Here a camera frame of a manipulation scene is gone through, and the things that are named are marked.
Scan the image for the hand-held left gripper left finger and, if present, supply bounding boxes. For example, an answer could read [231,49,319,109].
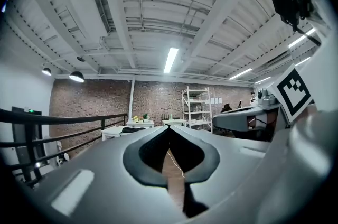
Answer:
[31,125,185,224]

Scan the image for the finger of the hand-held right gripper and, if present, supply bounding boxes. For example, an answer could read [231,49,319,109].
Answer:
[212,107,250,133]

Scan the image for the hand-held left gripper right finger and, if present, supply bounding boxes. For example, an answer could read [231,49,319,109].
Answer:
[168,125,270,210]

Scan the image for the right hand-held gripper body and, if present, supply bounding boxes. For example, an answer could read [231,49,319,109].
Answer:
[247,63,315,142]

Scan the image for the black Puma bag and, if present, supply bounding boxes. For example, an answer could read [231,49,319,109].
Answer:
[120,127,146,137]

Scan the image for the white shelving rack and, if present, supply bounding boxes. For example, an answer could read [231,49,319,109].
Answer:
[181,86,213,134]

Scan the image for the person's light shirt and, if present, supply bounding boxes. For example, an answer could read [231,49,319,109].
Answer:
[279,0,338,123]

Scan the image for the white square table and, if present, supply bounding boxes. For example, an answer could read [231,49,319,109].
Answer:
[101,125,149,142]

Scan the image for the white narrow side table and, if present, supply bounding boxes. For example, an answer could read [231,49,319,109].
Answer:
[161,119,187,127]

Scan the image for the white table with plants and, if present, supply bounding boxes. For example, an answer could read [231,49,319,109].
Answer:
[126,119,155,129]

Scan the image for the black metal railing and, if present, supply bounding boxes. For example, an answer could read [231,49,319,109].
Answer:
[0,108,128,188]

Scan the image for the ceiling tube light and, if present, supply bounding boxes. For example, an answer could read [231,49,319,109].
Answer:
[163,48,180,74]

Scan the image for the black door with green sign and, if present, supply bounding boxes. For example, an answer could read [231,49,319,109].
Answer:
[11,106,43,167]

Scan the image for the black chest-mounted device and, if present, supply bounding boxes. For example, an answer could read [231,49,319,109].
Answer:
[265,0,322,47]

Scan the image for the grey gripper camera module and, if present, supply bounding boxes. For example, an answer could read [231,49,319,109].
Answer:
[257,88,276,106]

